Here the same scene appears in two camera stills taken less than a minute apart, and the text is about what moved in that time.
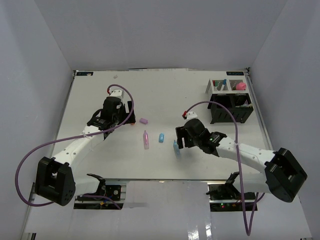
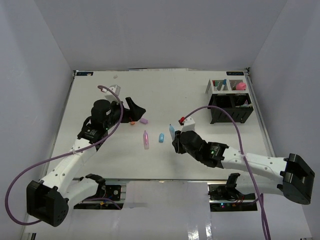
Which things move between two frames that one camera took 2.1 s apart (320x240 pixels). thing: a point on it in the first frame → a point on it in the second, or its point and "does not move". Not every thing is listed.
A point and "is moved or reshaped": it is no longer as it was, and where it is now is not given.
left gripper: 123,109 does not move
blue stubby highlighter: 176,148 is moved or reshaped
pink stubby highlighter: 146,140 does not move
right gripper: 181,132 → 177,144
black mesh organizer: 229,101 does not move
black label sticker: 235,73 does not move
